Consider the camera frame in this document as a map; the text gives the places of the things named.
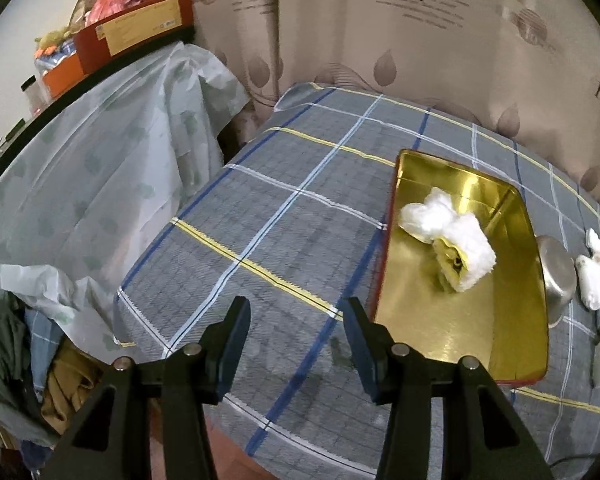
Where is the blue plaid cloth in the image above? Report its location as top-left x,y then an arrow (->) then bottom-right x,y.
25,307 -> 66,401

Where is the pink plastic bag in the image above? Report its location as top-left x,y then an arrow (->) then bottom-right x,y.
87,0 -> 151,26

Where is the mustard yellow cloth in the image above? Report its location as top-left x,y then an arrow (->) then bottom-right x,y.
40,345 -> 106,433

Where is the small jar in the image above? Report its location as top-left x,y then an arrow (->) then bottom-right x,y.
20,76 -> 38,111

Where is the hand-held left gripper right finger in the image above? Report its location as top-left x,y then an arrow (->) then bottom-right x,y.
342,297 -> 556,480

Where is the white green print plastic sheet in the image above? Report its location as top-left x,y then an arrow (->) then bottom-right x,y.
0,42 -> 253,351

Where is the dark green cloth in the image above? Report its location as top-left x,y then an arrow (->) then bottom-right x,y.
0,292 -> 61,446

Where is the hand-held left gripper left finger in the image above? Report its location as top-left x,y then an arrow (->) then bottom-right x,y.
40,296 -> 252,480

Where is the grey plaid bedsheet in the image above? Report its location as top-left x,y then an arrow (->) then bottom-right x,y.
115,82 -> 600,480

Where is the metal bowl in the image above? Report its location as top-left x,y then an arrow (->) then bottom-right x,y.
535,235 -> 578,328

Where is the blue and white packet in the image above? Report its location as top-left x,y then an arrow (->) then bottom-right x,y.
35,40 -> 81,76

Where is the white folded pad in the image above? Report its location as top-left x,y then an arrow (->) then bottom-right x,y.
575,254 -> 600,309

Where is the white fluffy cloth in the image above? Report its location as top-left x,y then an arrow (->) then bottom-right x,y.
399,187 -> 468,243

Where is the beige leaf print curtain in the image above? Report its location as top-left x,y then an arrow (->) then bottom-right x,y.
190,0 -> 600,201

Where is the white and yellow rolled towel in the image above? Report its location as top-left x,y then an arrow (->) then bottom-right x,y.
432,212 -> 497,293

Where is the red cardboard box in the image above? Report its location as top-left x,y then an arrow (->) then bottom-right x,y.
75,0 -> 196,73

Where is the orange box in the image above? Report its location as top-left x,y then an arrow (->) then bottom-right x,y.
42,52 -> 88,98

